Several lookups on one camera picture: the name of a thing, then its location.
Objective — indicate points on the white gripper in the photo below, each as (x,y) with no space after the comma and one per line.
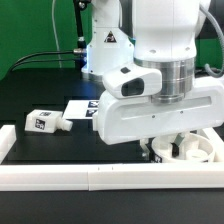
(130,119)

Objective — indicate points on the white fence rail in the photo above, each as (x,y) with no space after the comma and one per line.
(217,143)
(110,177)
(7,140)

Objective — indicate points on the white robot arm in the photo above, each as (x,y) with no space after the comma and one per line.
(144,53)

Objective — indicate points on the white right fence rail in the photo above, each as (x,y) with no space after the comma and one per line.
(217,143)

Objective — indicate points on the white round stool seat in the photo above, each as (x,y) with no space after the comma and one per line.
(194,148)

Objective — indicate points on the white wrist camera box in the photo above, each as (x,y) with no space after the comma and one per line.
(131,80)

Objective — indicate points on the white left fence rail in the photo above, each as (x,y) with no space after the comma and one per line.
(7,140)

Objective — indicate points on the white marker sheet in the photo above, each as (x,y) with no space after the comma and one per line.
(80,109)

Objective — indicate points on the black camera stand pole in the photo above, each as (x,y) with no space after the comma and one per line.
(81,42)

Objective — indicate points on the white front fence rail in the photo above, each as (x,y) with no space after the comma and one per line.
(110,177)

